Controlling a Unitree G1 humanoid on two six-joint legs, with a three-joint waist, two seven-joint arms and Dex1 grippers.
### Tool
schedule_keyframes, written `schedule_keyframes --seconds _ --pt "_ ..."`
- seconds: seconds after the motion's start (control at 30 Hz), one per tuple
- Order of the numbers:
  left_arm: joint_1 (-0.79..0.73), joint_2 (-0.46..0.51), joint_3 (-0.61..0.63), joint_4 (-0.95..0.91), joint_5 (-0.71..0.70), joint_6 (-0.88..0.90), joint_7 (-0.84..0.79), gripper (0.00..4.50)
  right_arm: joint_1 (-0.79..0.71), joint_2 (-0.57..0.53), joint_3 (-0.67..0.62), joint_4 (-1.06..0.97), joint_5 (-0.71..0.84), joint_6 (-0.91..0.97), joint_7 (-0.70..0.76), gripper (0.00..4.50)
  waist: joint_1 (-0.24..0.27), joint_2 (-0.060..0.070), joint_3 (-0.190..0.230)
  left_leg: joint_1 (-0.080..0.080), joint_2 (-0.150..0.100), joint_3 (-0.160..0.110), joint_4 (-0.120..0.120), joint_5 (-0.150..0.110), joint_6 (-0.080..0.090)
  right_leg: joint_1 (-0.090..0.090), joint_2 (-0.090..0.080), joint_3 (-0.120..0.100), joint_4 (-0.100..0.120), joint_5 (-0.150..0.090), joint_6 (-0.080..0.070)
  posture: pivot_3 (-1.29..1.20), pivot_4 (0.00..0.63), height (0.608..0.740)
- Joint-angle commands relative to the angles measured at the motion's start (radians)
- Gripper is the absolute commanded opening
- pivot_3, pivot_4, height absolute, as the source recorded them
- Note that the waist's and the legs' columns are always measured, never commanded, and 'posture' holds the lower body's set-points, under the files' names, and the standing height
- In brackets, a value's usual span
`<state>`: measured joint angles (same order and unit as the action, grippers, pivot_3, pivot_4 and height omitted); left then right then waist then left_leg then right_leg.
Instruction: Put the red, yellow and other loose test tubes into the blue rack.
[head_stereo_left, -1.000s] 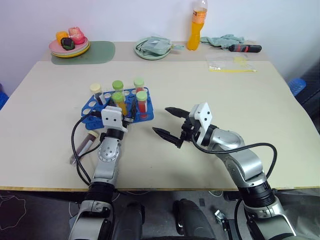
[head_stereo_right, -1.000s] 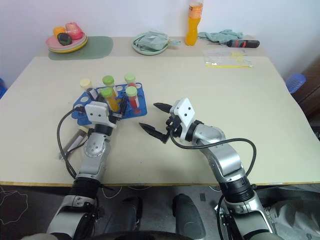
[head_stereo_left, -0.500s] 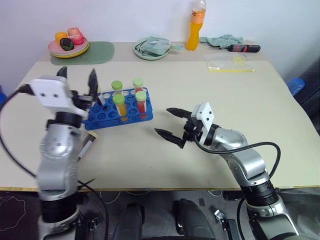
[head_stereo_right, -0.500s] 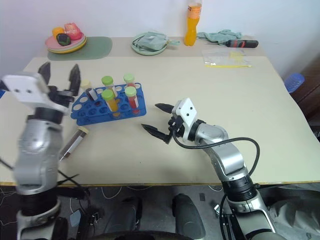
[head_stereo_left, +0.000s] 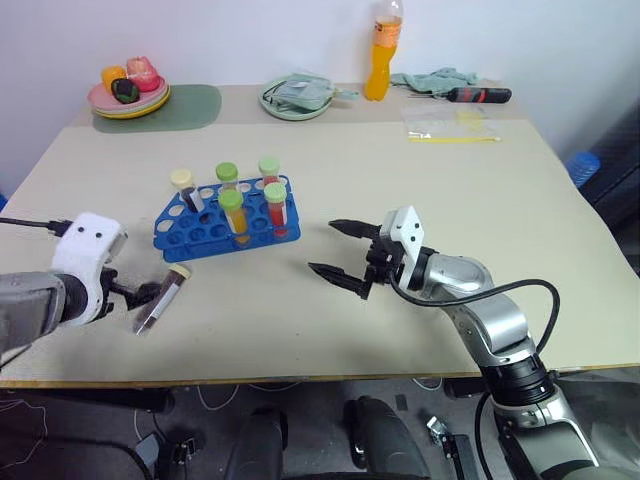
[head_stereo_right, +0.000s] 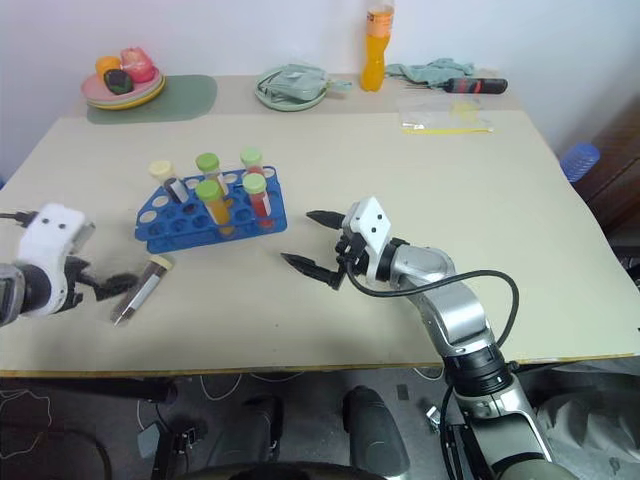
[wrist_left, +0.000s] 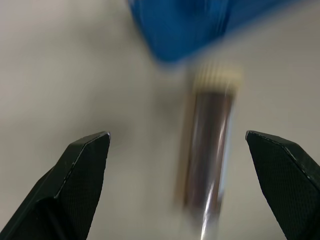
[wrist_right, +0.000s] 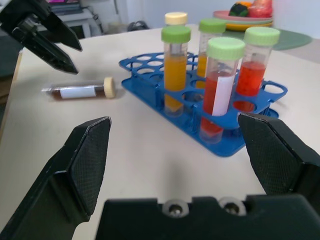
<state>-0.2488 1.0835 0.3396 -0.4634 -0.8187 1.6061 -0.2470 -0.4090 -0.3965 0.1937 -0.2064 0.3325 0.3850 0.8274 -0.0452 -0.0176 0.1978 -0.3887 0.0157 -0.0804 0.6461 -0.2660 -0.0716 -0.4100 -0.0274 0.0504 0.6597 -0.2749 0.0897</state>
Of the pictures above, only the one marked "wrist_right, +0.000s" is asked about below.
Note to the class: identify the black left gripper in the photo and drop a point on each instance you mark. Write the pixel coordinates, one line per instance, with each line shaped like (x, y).
(27, 8)

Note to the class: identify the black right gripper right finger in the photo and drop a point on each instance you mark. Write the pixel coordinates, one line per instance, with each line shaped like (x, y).
(280, 155)

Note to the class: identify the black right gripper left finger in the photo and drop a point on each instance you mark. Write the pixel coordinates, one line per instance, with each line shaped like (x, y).
(62, 175)

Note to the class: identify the brown test tube cream cap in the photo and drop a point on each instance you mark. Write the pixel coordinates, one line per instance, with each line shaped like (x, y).
(75, 91)

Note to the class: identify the blue test tube rack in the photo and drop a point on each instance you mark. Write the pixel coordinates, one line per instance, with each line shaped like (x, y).
(225, 148)

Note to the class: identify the red labelled test tube green cap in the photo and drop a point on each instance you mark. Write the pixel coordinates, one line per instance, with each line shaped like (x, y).
(212, 92)

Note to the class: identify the cream capped test tube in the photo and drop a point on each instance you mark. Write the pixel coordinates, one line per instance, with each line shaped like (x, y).
(175, 18)

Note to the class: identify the yellow test tube green cap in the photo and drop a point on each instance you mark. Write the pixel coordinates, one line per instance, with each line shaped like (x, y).
(212, 26)
(175, 72)

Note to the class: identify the stack of books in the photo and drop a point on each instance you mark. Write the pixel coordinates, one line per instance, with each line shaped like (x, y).
(65, 7)

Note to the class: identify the green round table mat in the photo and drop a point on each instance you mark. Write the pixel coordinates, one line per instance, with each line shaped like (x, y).
(290, 40)

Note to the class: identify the pink plate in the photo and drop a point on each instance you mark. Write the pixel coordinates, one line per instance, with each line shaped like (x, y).
(240, 20)

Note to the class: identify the red fruit in net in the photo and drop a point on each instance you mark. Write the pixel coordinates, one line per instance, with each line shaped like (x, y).
(261, 8)

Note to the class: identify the black and green toy fruit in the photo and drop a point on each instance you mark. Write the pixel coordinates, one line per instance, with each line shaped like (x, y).
(238, 10)

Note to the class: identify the orange fruit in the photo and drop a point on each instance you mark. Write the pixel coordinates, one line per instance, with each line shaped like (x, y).
(246, 3)

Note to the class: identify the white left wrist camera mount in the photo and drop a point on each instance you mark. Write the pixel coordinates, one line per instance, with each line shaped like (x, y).
(3, 3)

